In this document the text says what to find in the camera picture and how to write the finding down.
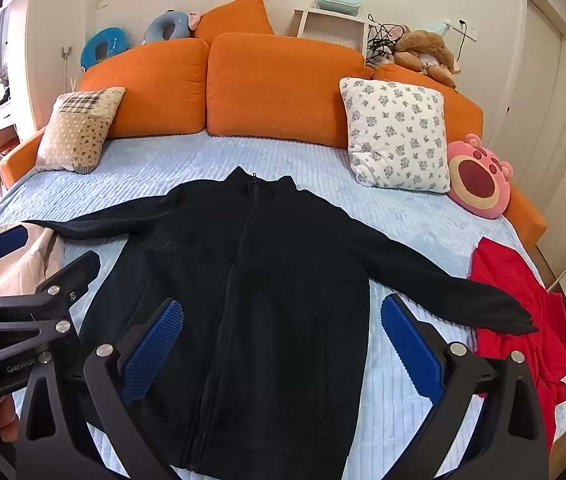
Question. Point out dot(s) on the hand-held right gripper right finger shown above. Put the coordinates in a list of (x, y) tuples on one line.
[(410, 350)]

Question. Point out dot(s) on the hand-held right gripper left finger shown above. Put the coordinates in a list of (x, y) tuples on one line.
[(155, 350)]

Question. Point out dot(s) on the black zip jacket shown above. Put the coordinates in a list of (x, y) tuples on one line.
[(263, 285)]

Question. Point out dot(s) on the beige garment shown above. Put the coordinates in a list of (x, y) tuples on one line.
[(28, 260)]

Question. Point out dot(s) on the red garment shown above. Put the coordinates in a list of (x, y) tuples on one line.
[(513, 280)]

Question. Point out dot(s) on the beige plaid patchwork pillow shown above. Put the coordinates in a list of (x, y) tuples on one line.
[(78, 130)]

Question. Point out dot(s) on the light blue quilted blanket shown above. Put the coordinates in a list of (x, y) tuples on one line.
[(163, 170)]

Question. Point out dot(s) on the pink bear plush cushion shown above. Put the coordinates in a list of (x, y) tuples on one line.
[(478, 180)]

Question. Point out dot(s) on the grey forked pole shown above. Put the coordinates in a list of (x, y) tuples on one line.
[(67, 60)]

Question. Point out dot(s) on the white floral pillow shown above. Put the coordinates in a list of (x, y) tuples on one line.
[(398, 135)]

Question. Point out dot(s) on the blue neck pillow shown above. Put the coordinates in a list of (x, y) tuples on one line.
[(108, 42)]

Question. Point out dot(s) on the grey neck pillow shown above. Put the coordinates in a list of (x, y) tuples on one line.
[(160, 25)]

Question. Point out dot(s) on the white door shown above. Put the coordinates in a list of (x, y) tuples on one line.
[(533, 85)]

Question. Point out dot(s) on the orange square cushion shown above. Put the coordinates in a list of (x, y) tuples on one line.
[(235, 20)]

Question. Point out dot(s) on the brown plush toy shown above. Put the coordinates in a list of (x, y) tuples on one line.
[(425, 50)]

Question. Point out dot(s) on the light blue party hat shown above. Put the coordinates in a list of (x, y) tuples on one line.
[(445, 30)]

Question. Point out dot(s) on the white open shelf box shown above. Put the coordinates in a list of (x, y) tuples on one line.
[(308, 22)]

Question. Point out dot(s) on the white wall socket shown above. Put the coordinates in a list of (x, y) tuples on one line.
[(468, 30)]

